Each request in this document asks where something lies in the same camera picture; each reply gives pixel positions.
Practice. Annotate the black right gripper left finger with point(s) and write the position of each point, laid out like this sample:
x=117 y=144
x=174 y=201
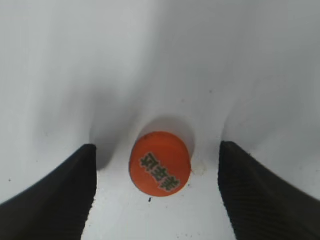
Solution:
x=57 y=207

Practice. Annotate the orange bottle cap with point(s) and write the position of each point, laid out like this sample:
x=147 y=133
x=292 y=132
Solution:
x=160 y=164

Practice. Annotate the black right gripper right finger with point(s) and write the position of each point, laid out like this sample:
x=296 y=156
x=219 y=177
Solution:
x=260 y=205

